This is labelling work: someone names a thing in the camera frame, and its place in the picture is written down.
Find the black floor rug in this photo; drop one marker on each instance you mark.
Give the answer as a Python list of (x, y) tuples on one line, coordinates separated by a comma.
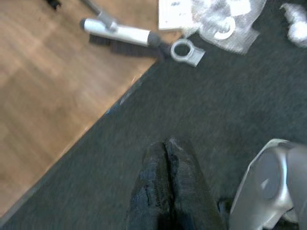
[(192, 107)]

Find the plastic bag with white rings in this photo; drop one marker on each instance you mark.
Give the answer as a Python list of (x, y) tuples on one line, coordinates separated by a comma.
[(216, 14)]

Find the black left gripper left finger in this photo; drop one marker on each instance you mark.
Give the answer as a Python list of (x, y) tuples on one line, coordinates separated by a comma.
[(153, 191)]

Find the white broom with grey pole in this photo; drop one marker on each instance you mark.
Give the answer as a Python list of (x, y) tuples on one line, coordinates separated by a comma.
[(129, 34)]

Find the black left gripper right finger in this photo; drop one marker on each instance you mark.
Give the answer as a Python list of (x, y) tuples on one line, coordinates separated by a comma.
[(189, 191)]

